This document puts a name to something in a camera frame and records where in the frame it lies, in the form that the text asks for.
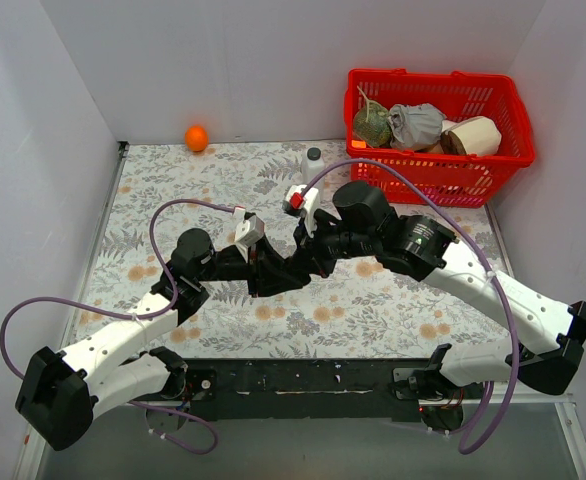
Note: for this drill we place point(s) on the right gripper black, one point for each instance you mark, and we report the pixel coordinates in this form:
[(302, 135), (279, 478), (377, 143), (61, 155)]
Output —
[(318, 248)]

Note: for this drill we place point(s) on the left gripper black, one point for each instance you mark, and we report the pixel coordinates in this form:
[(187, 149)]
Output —
[(256, 270)]

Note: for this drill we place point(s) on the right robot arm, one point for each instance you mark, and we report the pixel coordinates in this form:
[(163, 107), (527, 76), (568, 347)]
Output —
[(546, 338)]

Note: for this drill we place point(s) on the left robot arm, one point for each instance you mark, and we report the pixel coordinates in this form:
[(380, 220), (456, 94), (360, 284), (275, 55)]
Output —
[(63, 392)]

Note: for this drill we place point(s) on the floral patterned table mat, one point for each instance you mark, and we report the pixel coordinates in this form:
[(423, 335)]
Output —
[(361, 310)]

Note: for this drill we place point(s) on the white bottle black cap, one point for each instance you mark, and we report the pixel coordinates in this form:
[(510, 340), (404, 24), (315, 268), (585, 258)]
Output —
[(312, 164)]

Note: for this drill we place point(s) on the green netted melon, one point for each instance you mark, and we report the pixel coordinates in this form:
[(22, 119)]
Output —
[(370, 123)]

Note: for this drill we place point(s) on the red plastic shopping basket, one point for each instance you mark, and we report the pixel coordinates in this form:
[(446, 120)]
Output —
[(467, 181)]

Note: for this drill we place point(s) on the orange fruit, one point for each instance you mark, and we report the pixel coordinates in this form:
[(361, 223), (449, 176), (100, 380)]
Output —
[(196, 138)]

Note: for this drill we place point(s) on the grey crumpled cloth bag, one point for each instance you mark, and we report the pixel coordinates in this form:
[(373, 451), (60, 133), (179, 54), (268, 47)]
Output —
[(415, 127)]

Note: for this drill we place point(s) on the beige paper roll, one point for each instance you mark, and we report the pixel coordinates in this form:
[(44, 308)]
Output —
[(474, 136)]

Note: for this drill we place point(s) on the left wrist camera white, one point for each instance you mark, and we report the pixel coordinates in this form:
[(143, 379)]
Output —
[(249, 230)]

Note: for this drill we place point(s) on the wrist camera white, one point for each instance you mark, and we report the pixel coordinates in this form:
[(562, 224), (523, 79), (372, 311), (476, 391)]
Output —
[(249, 230), (303, 206)]

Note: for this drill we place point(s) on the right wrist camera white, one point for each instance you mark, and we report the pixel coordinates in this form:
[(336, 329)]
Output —
[(303, 206)]

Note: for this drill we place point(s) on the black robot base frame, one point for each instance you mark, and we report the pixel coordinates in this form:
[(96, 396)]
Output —
[(394, 389)]

